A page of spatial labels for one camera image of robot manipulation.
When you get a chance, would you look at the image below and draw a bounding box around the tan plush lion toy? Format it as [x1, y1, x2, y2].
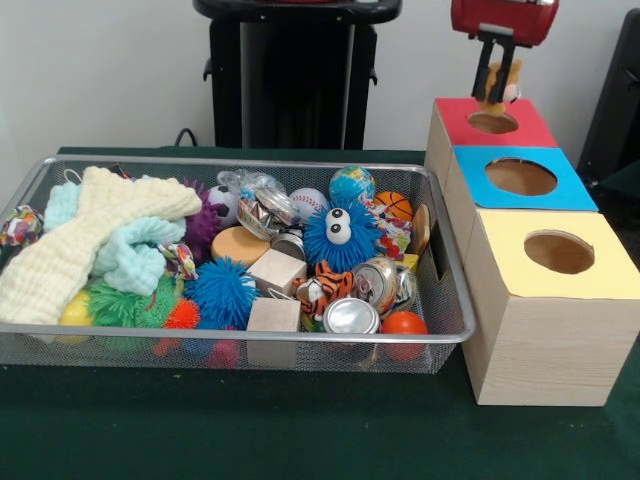
[477, 58, 524, 117]

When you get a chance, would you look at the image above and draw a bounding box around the blue spiky ball with eyes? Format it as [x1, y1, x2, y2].
[303, 199, 384, 275]

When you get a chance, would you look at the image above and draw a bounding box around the wooden box with three holes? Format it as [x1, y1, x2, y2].
[424, 97, 640, 407]

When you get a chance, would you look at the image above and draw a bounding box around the dark green side tablecloth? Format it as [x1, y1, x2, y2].
[598, 158, 640, 201]

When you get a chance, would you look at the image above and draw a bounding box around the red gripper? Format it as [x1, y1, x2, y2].
[451, 0, 560, 104]

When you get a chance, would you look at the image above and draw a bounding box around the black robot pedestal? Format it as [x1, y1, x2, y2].
[192, 0, 404, 150]

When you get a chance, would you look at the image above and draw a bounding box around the mint green cloth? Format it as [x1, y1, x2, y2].
[94, 217, 187, 296]

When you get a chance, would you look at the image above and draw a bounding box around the globe print ball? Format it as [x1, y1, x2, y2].
[328, 165, 376, 207]

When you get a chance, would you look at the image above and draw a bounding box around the silver wire mesh bin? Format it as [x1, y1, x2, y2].
[0, 153, 476, 375]

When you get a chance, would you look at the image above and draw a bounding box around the plain wooden cube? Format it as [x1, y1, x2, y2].
[247, 248, 308, 297]

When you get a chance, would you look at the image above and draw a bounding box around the white baseball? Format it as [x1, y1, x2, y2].
[288, 187, 330, 224]

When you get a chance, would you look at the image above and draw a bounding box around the plain orange ball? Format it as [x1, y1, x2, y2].
[380, 310, 430, 363]

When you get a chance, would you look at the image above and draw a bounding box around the tiger plush toy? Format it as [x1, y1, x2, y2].
[292, 259, 355, 321]

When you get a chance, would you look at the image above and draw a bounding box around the cream knitted cloth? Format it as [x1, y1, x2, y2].
[0, 166, 204, 325]

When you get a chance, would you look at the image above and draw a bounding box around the small orange basketball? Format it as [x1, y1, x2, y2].
[373, 191, 415, 222]

